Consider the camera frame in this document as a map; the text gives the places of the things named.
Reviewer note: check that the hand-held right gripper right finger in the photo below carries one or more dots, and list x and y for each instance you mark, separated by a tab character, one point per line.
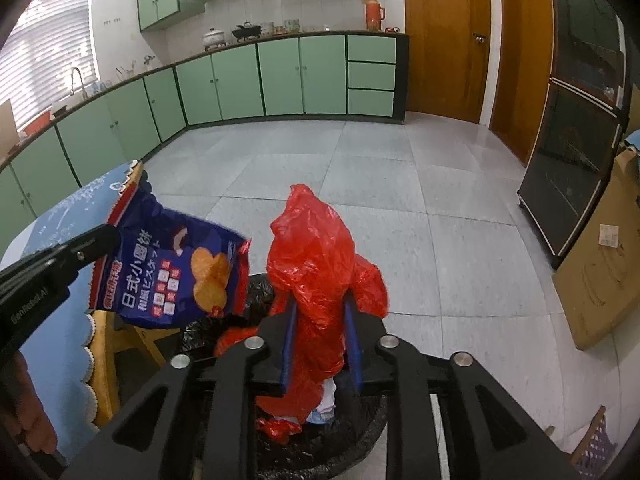
352	350

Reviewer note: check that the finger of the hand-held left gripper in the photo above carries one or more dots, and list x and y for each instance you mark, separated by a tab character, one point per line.
60	257

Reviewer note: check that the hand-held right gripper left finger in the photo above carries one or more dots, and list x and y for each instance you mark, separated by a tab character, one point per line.
289	350

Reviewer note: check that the red plastic bag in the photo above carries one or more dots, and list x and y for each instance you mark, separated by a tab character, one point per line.
315	270

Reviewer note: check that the black bag lined bin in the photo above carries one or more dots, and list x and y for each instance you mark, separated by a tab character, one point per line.
330	452

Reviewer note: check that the blue snack bag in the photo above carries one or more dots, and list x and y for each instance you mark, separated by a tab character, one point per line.
165	260

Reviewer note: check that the person's left hand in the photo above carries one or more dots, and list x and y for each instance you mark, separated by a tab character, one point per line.
37	410

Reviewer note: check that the table with blue cloth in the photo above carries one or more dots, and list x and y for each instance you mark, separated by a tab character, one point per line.
55	230

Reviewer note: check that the light blue tissue packet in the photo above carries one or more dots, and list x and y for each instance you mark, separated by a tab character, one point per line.
325	402

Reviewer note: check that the red basin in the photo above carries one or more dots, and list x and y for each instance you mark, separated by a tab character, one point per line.
37	122

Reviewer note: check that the small cardboard piece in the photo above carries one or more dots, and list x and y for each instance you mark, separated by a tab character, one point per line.
6	127

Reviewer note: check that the metal sink faucet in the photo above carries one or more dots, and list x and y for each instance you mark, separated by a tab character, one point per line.
75	77

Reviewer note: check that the white window blinds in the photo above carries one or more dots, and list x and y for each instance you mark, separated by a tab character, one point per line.
45	55

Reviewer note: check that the large cardboard box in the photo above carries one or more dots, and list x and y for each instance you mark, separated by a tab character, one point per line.
600	270

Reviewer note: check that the wooden chair with lattice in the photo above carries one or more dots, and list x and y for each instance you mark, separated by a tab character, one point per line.
597	442

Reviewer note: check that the white cooking pot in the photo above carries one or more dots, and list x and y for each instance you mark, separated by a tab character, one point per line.
214	39

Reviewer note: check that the green lower kitchen cabinets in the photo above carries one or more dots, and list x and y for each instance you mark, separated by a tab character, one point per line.
280	75

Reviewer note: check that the black wok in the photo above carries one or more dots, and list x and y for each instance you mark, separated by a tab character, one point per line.
246	31

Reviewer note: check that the glass jar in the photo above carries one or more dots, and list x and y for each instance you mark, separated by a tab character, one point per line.
292	25
267	28

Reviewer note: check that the black glass door cabinet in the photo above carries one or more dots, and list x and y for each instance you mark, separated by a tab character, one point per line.
570	130

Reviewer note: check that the plain wooden door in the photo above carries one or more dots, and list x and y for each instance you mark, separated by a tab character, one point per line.
522	60

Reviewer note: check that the red thermos jug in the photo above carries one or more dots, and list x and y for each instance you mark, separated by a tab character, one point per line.
373	14

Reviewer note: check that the blue sheet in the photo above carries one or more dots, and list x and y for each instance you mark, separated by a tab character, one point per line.
633	141

